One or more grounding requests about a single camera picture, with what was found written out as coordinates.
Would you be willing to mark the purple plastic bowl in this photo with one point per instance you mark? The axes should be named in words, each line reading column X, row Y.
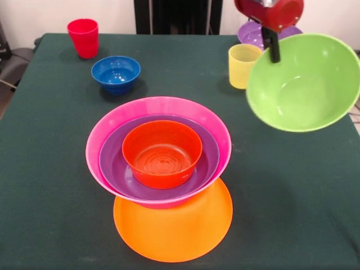
column 250, row 33
column 112, row 157

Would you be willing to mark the yellow plastic cup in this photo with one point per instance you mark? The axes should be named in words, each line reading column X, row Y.
column 239, row 70

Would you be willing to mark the large orange plastic bowl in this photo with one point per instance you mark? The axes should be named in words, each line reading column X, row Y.
column 174, row 233

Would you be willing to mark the black office chair base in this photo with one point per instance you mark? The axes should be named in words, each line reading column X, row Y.
column 17, row 62

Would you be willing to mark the red plastic cup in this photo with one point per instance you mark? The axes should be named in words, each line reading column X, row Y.
column 83, row 39

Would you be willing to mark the small red-orange plastic bowl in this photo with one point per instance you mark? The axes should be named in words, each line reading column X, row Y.
column 160, row 140

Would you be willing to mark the green plastic bowl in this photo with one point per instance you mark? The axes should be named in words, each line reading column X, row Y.
column 303, row 92

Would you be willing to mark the small blue plastic bowl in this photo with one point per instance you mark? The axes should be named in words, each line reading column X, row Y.
column 115, row 73

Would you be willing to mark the dark green table cloth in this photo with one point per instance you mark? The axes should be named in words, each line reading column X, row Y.
column 56, row 182

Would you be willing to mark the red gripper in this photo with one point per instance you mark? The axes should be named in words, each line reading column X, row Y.
column 281, row 15

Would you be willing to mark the large pink plastic bowl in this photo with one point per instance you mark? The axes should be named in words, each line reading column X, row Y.
column 157, row 105

